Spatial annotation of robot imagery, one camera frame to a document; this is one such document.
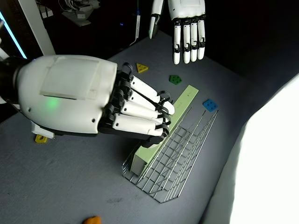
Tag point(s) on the white background device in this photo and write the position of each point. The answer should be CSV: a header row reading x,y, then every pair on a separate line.
x,y
78,16

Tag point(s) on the blue square block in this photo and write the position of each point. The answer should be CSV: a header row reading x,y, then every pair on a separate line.
x,y
210,105

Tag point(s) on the small white background box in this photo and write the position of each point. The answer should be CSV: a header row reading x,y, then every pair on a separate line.
x,y
46,11

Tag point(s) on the orange toy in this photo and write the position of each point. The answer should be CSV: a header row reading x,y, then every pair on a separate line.
x,y
92,220

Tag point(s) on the cyan light strip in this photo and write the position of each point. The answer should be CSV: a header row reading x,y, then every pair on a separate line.
x,y
11,35

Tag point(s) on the white frame post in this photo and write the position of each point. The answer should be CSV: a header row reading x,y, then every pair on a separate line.
x,y
35,23

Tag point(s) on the yellow rectangular block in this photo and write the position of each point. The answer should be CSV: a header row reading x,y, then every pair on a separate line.
x,y
40,139

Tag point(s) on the green pentagon block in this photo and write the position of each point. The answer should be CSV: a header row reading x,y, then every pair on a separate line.
x,y
175,79

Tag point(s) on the grey table cloth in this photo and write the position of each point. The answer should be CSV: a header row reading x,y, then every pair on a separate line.
x,y
58,175

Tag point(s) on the yellow triangle block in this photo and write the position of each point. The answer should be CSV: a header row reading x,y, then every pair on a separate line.
x,y
141,68

